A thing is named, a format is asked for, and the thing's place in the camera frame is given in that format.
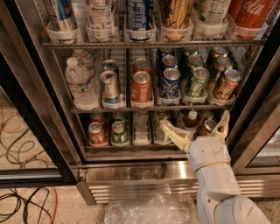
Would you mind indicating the clear plastic container on floor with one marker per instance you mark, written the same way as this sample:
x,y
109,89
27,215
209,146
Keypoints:
x,y
157,209

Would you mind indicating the blue striped can top left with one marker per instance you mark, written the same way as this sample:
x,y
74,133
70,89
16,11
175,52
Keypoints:
x,y
62,18

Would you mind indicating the blue can front middle shelf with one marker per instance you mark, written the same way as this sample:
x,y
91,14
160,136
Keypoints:
x,y
169,85

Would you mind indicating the orange can shelf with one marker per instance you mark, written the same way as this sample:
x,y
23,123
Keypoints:
x,y
142,65
141,87

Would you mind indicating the red can bottom shelf front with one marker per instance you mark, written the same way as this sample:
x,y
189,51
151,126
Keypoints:
x,y
96,133

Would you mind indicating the orange can front middle shelf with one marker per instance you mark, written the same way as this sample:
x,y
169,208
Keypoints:
x,y
141,87

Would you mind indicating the clear water bottle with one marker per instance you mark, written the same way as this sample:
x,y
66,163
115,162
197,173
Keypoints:
x,y
85,59
82,85

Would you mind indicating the juice bottle white cap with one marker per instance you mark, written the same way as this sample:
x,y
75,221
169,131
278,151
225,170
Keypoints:
x,y
189,121

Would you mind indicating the white label bottle top shelf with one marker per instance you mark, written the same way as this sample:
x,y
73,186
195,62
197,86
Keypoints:
x,y
210,16

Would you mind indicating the blue white can top shelf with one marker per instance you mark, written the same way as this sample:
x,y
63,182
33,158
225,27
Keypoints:
x,y
139,18

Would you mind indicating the silver can bottom shelf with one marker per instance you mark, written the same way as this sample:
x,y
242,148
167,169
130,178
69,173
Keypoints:
x,y
160,137

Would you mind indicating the stainless steel fridge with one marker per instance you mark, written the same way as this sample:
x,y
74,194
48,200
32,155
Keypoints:
x,y
33,60

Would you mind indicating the gold can shelf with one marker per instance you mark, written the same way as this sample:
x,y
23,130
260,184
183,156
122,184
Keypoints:
x,y
226,85
221,64
215,53

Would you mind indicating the rear clear water bottle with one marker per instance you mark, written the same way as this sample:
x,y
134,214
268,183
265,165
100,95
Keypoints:
x,y
85,59

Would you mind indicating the gold can front middle shelf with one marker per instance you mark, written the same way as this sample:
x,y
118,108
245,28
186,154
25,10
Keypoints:
x,y
226,85

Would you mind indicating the orange can rear middle shelf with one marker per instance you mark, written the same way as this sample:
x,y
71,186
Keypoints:
x,y
142,65

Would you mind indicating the silver blue can front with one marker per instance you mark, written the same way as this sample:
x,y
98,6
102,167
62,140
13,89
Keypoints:
x,y
110,87

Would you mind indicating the brown can bottom shelf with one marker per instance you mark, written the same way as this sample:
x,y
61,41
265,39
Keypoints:
x,y
206,128

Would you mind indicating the gold can rear middle shelf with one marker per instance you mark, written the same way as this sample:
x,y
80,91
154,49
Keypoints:
x,y
215,53

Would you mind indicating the right glass fridge door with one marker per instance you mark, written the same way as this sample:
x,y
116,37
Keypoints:
x,y
261,121

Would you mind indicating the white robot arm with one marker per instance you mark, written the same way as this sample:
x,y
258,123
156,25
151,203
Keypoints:
x,y
219,197

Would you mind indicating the silver can shelf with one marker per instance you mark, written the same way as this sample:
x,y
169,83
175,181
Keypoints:
x,y
110,64
160,137

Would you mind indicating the white label can top shelf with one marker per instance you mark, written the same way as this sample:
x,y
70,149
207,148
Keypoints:
x,y
102,17

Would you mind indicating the left glass fridge door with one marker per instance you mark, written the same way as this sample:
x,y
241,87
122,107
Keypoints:
x,y
31,145

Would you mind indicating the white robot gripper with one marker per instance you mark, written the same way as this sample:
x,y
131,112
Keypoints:
x,y
207,152

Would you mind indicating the blue can rear middle shelf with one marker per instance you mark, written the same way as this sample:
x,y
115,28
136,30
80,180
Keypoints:
x,y
161,52

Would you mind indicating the front clear water bottle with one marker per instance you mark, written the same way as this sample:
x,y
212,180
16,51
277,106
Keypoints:
x,y
82,85

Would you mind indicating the yellow can top shelf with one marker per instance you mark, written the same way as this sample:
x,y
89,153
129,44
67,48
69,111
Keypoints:
x,y
175,16

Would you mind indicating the green can shelf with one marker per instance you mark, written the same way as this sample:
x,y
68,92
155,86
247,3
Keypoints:
x,y
197,82
119,134
187,51
194,60

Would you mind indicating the red cola bottle top shelf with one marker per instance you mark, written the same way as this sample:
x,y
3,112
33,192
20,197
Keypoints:
x,y
249,16

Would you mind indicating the green can bottom shelf front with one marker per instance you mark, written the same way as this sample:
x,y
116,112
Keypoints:
x,y
119,134

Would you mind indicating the silver can rear middle shelf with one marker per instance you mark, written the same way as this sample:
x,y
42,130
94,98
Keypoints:
x,y
110,64

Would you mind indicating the glass fridge door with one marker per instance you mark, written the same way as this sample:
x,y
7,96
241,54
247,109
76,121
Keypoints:
x,y
261,121
31,145

